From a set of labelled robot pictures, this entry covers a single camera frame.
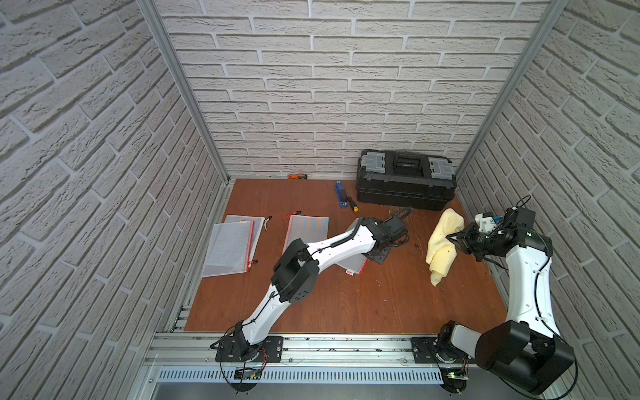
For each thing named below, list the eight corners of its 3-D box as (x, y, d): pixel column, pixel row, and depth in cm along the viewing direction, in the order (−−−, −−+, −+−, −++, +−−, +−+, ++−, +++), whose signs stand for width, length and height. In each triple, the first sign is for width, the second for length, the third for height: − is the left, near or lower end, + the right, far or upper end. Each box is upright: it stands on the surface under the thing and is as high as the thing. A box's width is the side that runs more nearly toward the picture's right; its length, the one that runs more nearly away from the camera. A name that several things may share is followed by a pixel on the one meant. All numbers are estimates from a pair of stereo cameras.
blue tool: (339, 208, 111) (339, 204, 108) (334, 184, 120) (334, 180, 118) (348, 207, 111) (349, 203, 109) (343, 184, 120) (343, 180, 118)
